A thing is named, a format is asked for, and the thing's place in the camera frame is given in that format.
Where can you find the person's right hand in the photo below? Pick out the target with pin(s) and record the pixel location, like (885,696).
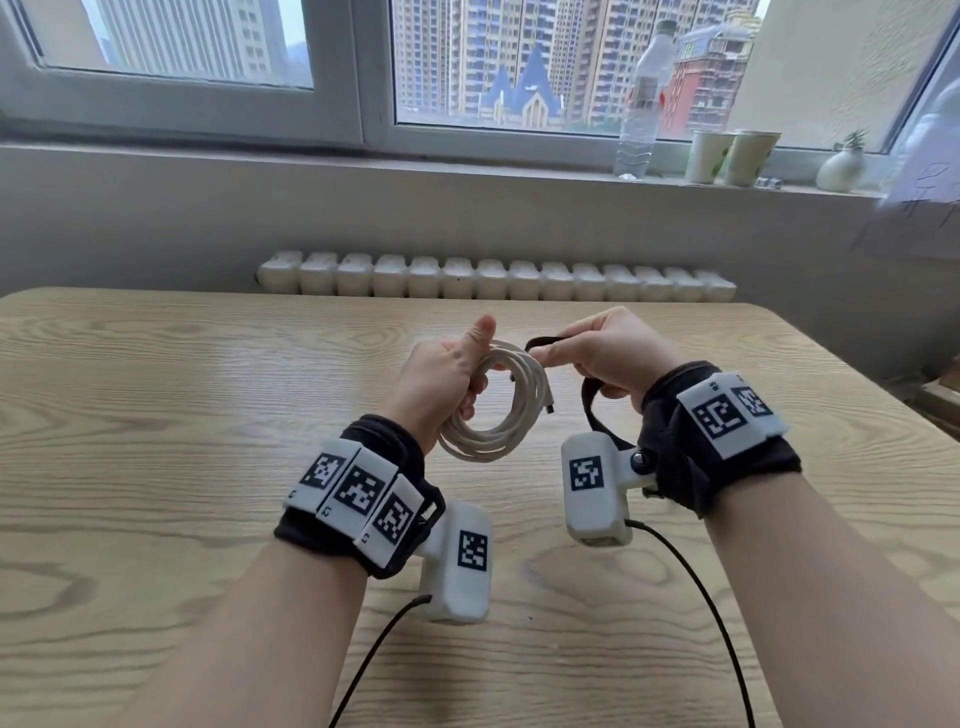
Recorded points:
(622,352)

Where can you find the person's left hand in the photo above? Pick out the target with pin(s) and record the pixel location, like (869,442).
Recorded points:
(431,382)

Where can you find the person's left thumb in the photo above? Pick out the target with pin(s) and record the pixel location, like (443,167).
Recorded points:
(480,337)

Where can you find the person's right thumb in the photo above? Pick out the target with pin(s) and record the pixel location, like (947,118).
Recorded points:
(556,355)

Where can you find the person's right forearm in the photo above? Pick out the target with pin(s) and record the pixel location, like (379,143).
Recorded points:
(832,607)

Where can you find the person's left forearm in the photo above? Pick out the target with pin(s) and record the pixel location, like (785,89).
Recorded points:
(255,645)

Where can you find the white radiator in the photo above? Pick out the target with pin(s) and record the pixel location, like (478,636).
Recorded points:
(495,277)

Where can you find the black wristband with marker tags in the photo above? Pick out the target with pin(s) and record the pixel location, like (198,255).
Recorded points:
(690,450)
(360,487)

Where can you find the white paper cup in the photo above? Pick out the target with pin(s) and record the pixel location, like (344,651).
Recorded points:
(705,157)
(750,157)

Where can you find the clear plastic water bottle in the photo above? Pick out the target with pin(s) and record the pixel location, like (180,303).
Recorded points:
(643,112)

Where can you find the small metal object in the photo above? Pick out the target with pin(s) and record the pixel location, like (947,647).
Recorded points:
(769,183)

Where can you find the white vase with green plant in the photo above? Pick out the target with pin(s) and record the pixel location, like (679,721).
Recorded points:
(840,171)

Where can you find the wooden box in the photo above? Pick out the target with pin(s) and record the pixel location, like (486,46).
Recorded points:
(943,409)

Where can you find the white paper sheet with writing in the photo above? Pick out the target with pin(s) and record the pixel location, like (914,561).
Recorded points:
(919,202)

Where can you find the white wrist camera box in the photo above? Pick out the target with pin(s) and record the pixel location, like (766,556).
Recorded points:
(596,495)
(461,577)

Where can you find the white window frame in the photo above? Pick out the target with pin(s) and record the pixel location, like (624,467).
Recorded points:
(360,90)

